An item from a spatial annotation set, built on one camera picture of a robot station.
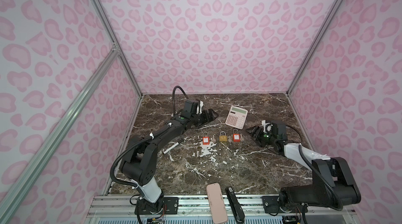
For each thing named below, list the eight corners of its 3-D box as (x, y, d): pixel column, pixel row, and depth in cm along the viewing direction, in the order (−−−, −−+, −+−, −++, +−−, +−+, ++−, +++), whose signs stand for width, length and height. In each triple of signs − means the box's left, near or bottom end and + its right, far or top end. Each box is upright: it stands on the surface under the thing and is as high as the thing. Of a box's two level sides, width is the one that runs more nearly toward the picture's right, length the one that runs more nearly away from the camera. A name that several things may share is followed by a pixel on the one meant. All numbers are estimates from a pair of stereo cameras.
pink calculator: (224, 124, 104) (225, 122, 102) (230, 108, 114) (230, 105, 111) (243, 130, 102) (244, 127, 99) (247, 113, 111) (248, 110, 108)
